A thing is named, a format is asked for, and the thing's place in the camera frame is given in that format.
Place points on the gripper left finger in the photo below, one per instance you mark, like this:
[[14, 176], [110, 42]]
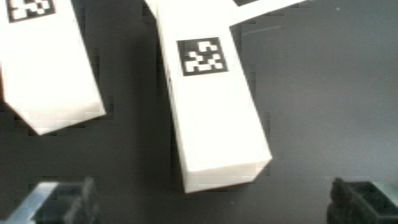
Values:
[[60, 203]]

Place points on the white desk leg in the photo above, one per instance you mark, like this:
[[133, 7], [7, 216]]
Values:
[[222, 146], [49, 89]]

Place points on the marker sheet with tags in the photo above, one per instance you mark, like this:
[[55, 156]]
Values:
[[257, 8]]

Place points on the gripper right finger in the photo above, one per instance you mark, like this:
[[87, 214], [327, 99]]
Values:
[[362, 203]]

